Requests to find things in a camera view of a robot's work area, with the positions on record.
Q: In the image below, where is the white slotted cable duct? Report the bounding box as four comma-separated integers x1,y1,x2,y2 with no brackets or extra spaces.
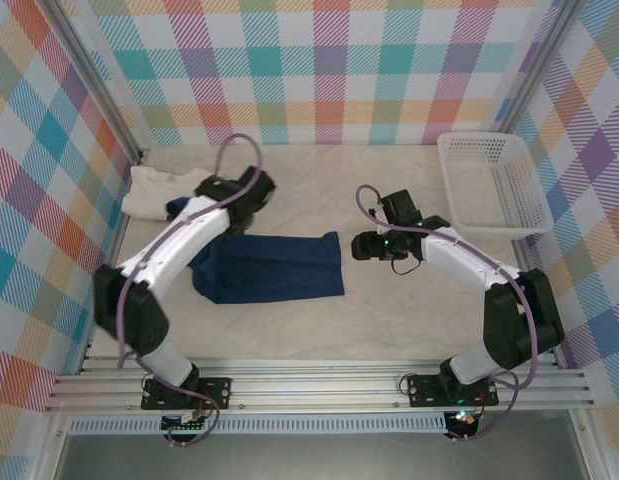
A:
67,412,449,436

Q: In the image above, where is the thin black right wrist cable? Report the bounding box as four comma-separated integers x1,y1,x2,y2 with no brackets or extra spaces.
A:
390,248,423,277

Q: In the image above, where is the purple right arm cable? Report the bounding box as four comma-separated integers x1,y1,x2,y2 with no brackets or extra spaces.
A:
355,183,539,444

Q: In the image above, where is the white plastic mesh basket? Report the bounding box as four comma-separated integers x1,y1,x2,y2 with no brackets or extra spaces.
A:
436,130,554,241

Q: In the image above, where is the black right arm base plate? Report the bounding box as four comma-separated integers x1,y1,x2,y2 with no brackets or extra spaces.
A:
406,373,500,409

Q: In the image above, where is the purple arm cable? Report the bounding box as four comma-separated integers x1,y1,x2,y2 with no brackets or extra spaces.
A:
355,183,539,444
116,133,264,448

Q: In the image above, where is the small board with lit leds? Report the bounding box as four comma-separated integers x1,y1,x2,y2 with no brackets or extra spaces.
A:
448,408,481,429

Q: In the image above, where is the folded white t-shirt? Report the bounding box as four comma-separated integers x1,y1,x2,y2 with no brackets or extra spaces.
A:
121,165,213,221

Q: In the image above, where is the dark blue t-shirt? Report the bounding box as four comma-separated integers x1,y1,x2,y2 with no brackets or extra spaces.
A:
166,197,346,305

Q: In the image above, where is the aluminium frame post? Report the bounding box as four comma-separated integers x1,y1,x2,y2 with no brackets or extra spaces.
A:
38,0,151,167
492,0,589,147

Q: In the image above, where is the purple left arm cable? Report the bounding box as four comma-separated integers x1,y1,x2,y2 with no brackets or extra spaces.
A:
116,133,264,448

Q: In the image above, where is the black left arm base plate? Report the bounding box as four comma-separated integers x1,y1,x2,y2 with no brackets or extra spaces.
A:
141,377,233,412

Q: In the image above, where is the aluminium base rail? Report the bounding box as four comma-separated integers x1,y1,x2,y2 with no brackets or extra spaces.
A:
43,355,596,416

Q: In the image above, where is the small black connector board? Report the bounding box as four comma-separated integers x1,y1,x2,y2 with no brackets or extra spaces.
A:
160,410,210,434

